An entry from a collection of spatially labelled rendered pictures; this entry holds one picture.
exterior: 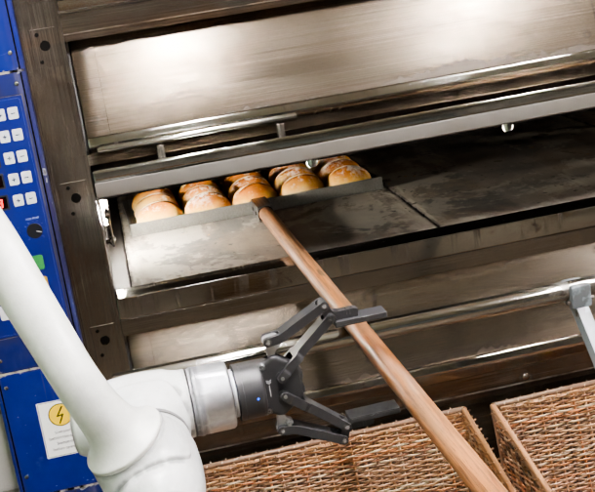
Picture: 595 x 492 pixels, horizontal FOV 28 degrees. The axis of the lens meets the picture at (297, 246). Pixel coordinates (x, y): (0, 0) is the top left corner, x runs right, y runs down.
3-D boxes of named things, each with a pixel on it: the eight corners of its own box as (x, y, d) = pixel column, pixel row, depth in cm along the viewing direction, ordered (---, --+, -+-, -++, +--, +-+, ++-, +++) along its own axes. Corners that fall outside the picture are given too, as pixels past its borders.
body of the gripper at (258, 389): (224, 353, 159) (292, 339, 160) (234, 412, 161) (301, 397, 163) (232, 372, 152) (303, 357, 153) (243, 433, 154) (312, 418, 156)
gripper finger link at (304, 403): (285, 389, 156) (279, 398, 156) (354, 428, 159) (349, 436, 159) (279, 379, 159) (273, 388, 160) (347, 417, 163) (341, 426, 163)
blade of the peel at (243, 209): (383, 188, 259) (381, 176, 259) (132, 237, 251) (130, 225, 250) (344, 160, 294) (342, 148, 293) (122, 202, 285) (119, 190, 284)
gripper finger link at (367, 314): (331, 321, 158) (330, 315, 158) (381, 310, 160) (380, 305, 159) (336, 328, 156) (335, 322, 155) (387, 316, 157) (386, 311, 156)
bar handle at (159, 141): (103, 181, 193) (103, 181, 195) (301, 144, 198) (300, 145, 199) (97, 145, 193) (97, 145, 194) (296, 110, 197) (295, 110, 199)
